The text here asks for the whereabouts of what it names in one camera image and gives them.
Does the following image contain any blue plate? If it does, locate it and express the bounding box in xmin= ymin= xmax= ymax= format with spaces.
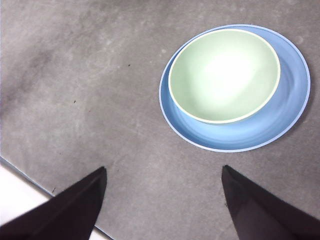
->
xmin=158 ymin=23 xmax=312 ymax=153

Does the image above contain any green ribbed bowl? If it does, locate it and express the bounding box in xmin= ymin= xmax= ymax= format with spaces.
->
xmin=167 ymin=28 xmax=281 ymax=125

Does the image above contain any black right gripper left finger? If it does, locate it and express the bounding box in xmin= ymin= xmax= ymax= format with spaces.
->
xmin=0 ymin=166 xmax=108 ymax=240

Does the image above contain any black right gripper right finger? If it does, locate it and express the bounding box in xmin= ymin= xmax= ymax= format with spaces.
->
xmin=221 ymin=164 xmax=320 ymax=240

